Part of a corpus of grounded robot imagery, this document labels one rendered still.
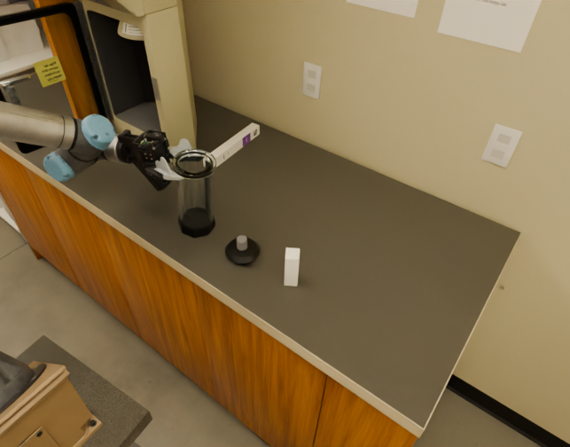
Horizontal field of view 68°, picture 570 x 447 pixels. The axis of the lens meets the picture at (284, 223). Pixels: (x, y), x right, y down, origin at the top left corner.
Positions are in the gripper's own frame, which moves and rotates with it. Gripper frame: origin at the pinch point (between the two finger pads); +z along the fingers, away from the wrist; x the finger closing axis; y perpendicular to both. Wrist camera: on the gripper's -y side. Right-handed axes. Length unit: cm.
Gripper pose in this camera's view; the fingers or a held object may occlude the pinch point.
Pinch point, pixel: (192, 168)
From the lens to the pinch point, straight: 110.6
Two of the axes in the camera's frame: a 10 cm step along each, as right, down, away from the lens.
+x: 3.8, -6.2, 6.8
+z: 9.2, 2.1, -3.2
